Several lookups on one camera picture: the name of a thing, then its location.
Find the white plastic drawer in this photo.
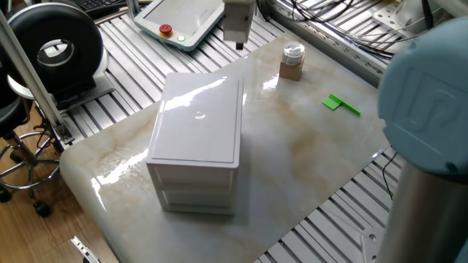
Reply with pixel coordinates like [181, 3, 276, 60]
[155, 168, 235, 188]
[160, 188, 235, 212]

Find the thin black cable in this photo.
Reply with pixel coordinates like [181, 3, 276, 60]
[381, 151, 399, 201]

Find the grey metal gripper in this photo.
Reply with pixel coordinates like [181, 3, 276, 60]
[222, 0, 256, 51]

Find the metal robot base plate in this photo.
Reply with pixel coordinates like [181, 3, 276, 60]
[371, 1, 421, 37]

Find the wooden cube block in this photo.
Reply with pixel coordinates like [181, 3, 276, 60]
[279, 58, 304, 82]

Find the aluminium rail with holes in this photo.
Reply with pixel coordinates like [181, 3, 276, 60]
[270, 0, 389, 88]

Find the marble pattern board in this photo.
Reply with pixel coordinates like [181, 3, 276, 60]
[59, 31, 390, 263]

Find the white plastic drawer cabinet frame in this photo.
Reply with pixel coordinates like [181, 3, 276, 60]
[145, 72, 245, 216]

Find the green plastic piece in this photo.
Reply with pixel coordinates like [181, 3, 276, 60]
[321, 93, 362, 117]

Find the aluminium frame post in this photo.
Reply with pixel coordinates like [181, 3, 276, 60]
[0, 10, 75, 144]

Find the black round ring device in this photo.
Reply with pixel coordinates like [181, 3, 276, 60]
[6, 2, 106, 105]

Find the black keyboard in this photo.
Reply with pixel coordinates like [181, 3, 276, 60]
[78, 0, 129, 12]

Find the white teach pendant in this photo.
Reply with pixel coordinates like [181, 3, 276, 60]
[133, 0, 225, 53]

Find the black chrome stool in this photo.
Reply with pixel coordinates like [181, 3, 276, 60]
[0, 61, 62, 219]

